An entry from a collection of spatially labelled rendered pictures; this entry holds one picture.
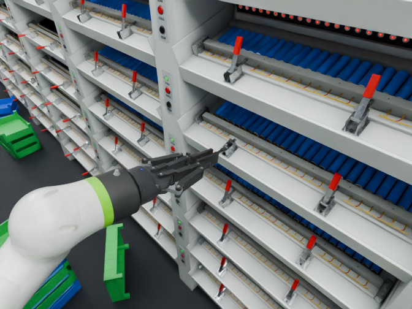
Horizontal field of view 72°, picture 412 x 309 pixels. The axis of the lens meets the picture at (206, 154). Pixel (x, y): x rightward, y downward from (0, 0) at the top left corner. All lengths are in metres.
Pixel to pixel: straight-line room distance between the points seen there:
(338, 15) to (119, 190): 0.43
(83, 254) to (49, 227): 1.32
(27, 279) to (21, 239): 0.12
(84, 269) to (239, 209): 1.08
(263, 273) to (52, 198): 0.70
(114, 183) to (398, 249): 0.52
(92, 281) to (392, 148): 1.48
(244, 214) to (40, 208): 0.55
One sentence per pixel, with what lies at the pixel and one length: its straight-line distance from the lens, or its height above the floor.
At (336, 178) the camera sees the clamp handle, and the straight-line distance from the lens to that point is 0.60.
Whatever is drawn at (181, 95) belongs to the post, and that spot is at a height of 1.05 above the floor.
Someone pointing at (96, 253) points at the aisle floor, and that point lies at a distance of 1.76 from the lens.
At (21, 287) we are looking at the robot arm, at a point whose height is 0.94.
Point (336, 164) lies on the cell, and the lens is 0.69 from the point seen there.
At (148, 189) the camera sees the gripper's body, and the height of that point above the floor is 1.02.
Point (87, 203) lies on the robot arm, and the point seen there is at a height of 1.06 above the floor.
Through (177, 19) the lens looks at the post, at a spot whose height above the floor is 1.24.
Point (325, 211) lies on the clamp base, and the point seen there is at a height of 0.96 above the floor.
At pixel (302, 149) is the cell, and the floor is 0.99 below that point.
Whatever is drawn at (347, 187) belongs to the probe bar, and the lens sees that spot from 0.65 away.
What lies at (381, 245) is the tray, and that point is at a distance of 0.64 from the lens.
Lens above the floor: 1.40
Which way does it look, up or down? 38 degrees down
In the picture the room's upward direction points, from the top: straight up
